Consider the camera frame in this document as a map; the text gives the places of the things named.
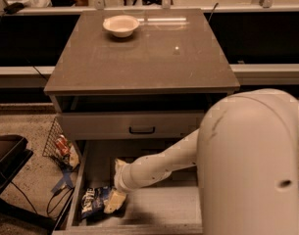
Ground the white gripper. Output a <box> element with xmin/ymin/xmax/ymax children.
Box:
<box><xmin>104</xmin><ymin>159</ymin><xmax>136</xmax><ymax>214</ymax></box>

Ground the blue chip bag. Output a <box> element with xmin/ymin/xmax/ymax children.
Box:
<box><xmin>80</xmin><ymin>186</ymin><xmax>113</xmax><ymax>219</ymax></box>

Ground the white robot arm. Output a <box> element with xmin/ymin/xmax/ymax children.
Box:
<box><xmin>114</xmin><ymin>89</ymin><xmax>299</xmax><ymax>235</ymax></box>

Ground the open grey drawer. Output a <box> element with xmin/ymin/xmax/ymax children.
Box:
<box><xmin>53</xmin><ymin>139</ymin><xmax>202</xmax><ymax>235</ymax></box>

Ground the grey drawer cabinet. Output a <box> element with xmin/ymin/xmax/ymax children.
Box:
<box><xmin>43</xmin><ymin>8</ymin><xmax>241</xmax><ymax>160</ymax></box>

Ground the blue tape cross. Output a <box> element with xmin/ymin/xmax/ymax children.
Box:
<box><xmin>51</xmin><ymin>169</ymin><xmax>74</xmax><ymax>194</ymax></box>

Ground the red soda can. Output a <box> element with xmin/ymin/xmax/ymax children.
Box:
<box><xmin>55</xmin><ymin>135</ymin><xmax>70</xmax><ymax>156</ymax></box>

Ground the black chair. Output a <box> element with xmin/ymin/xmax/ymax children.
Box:
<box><xmin>0</xmin><ymin>134</ymin><xmax>55</xmax><ymax>231</ymax></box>

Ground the white bowl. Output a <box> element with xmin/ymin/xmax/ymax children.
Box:
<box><xmin>103</xmin><ymin>15</ymin><xmax>139</xmax><ymax>38</ymax></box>

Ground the wire mesh basket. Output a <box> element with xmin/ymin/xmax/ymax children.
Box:
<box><xmin>42</xmin><ymin>119</ymin><xmax>73</xmax><ymax>169</ymax></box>

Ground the closed drawer with black handle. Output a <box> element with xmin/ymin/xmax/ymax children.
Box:
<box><xmin>57</xmin><ymin>112</ymin><xmax>204</xmax><ymax>140</ymax></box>

